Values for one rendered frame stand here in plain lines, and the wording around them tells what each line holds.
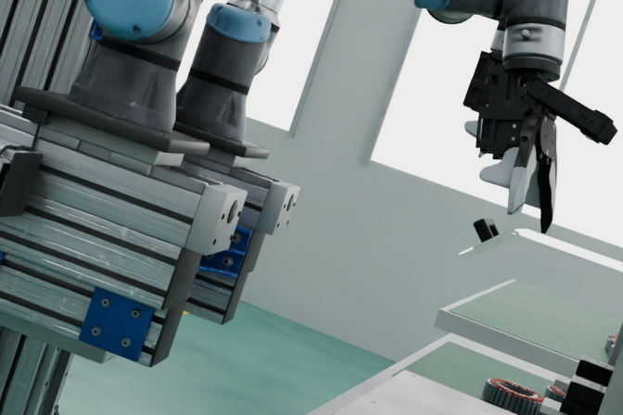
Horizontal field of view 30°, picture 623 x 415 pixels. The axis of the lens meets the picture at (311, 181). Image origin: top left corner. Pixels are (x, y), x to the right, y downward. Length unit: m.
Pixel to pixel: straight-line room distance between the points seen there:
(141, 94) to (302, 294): 4.95
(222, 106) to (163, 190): 0.53
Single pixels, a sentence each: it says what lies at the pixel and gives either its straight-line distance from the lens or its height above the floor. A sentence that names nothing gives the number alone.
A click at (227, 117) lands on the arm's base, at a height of 1.07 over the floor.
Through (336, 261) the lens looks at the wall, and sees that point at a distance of 6.41.
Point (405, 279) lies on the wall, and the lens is 6.32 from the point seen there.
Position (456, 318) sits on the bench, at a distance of 3.09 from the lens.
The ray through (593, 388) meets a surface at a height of 0.92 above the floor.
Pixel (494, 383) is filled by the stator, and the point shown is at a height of 0.79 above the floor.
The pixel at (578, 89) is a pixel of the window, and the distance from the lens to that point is 6.24.
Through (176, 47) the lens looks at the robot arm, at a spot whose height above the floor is 1.15.
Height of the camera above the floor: 1.12
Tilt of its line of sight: 3 degrees down
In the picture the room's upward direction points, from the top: 19 degrees clockwise
